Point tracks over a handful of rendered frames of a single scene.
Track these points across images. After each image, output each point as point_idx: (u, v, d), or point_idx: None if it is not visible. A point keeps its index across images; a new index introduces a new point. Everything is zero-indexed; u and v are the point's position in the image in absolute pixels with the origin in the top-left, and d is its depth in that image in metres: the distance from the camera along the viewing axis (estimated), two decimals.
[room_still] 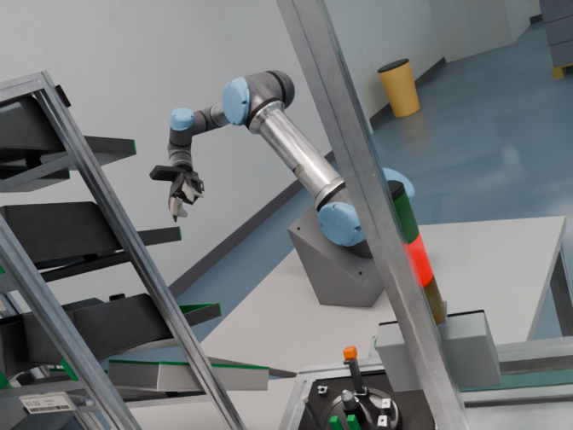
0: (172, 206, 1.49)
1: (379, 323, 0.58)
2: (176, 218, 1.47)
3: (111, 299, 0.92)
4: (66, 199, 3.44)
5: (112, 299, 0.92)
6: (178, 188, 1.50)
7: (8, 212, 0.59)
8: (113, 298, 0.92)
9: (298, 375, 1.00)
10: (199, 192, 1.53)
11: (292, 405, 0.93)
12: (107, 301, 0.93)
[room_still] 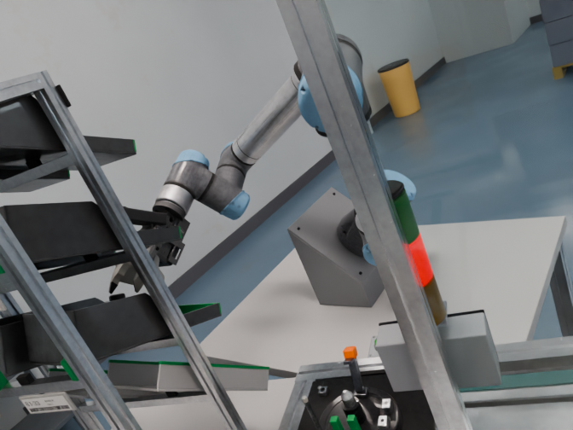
0: (120, 266, 0.99)
1: (379, 323, 0.58)
2: (113, 289, 0.98)
3: (111, 299, 0.92)
4: (66, 199, 3.44)
5: (112, 299, 0.92)
6: None
7: (8, 212, 0.59)
8: (113, 298, 0.92)
9: (298, 375, 1.00)
10: (169, 263, 1.02)
11: (292, 405, 0.93)
12: (107, 301, 0.93)
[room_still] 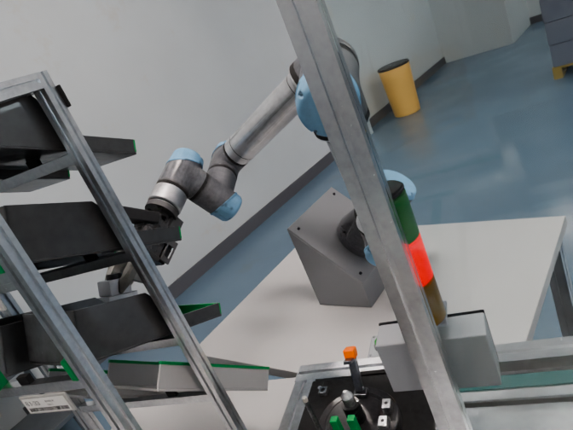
0: (113, 266, 0.97)
1: (379, 323, 0.58)
2: None
3: (108, 278, 0.92)
4: (66, 199, 3.44)
5: (109, 278, 0.92)
6: None
7: (8, 212, 0.59)
8: (111, 277, 0.92)
9: (298, 375, 1.00)
10: (161, 262, 1.00)
11: (292, 405, 0.93)
12: (104, 281, 0.93)
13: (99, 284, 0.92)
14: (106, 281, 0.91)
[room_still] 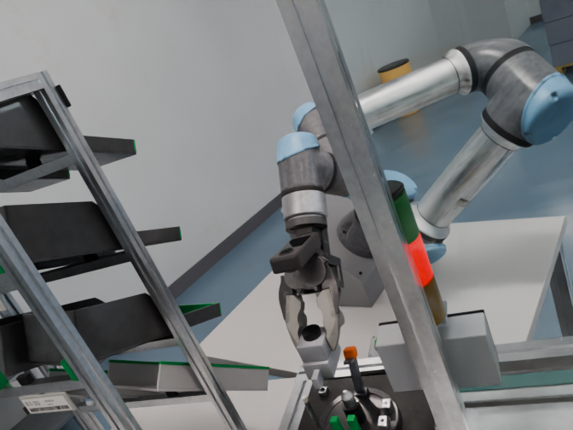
0: (296, 317, 0.76)
1: (379, 323, 0.58)
2: None
3: (311, 339, 0.73)
4: (66, 199, 3.44)
5: (312, 339, 0.73)
6: (309, 287, 0.76)
7: (8, 212, 0.59)
8: (315, 337, 0.73)
9: (298, 375, 1.00)
10: None
11: (292, 405, 0.93)
12: (303, 342, 0.74)
13: (302, 350, 0.73)
14: (315, 345, 0.72)
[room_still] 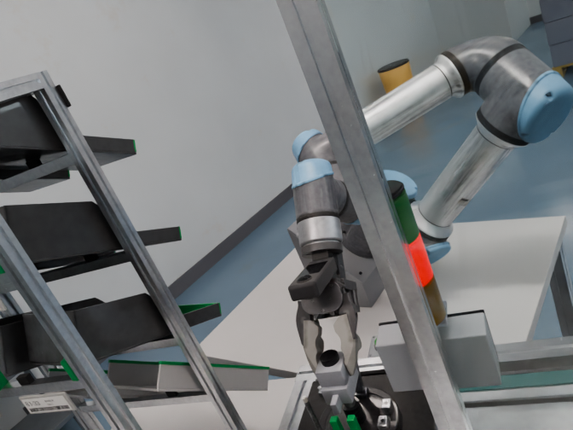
0: (313, 343, 0.77)
1: (379, 323, 0.58)
2: None
3: (330, 364, 0.74)
4: (66, 199, 3.44)
5: (331, 364, 0.74)
6: (326, 312, 0.77)
7: (8, 212, 0.59)
8: (332, 363, 0.74)
9: (298, 375, 1.00)
10: None
11: (292, 405, 0.93)
12: (321, 368, 0.75)
13: (321, 375, 0.74)
14: (334, 371, 0.73)
